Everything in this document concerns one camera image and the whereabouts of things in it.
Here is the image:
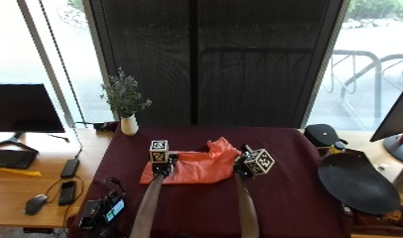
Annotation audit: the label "person's right hand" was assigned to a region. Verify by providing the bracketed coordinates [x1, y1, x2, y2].
[233, 154, 256, 179]

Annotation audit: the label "black computer monitor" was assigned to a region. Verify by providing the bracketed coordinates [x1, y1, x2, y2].
[0, 82, 66, 154]

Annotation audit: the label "white marker cube on glove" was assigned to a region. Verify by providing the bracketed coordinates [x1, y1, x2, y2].
[149, 139, 170, 164]
[242, 148, 276, 176]

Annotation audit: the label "green plant sprigs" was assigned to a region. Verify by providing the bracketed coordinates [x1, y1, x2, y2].
[98, 66, 153, 119]

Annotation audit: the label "black cable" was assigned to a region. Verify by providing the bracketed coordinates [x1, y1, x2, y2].
[45, 175, 85, 229]

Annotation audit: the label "wooden desk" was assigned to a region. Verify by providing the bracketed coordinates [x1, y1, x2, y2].
[0, 128, 118, 229]

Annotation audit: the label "yellow strip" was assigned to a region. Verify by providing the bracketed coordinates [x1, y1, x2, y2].
[0, 167, 43, 178]

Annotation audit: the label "black smartphone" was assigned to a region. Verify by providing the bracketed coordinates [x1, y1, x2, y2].
[58, 179, 77, 207]

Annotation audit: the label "metal bicycle rack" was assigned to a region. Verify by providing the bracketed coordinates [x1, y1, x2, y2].
[324, 49, 403, 123]

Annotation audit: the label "dark red tablecloth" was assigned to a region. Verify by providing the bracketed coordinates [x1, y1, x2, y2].
[66, 124, 352, 238]

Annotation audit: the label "white vase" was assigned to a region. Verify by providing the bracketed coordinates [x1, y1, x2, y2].
[119, 113, 139, 137]

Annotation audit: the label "white marker cube on left glove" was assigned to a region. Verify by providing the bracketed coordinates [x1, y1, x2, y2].
[149, 139, 170, 164]

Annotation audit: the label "dark mesh window blind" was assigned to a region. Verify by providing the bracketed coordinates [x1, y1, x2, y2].
[81, 0, 345, 129]

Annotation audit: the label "person's left hand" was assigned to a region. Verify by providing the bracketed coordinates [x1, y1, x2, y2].
[151, 152, 181, 177]

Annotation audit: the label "black computer mouse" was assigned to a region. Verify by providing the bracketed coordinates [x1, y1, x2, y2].
[23, 193, 49, 216]

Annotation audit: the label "white marker cube on right glove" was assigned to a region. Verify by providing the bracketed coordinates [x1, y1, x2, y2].
[242, 148, 276, 176]

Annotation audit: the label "black camera device with screen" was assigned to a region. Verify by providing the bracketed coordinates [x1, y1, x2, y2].
[77, 177, 127, 231]

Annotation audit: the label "black keyboard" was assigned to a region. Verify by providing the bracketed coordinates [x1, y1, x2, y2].
[0, 149, 39, 171]

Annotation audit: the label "orange plastic bag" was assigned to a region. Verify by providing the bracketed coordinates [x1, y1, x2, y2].
[138, 136, 242, 185]

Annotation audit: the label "black monitor with red stand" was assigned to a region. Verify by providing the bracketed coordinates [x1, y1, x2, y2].
[368, 84, 403, 164]

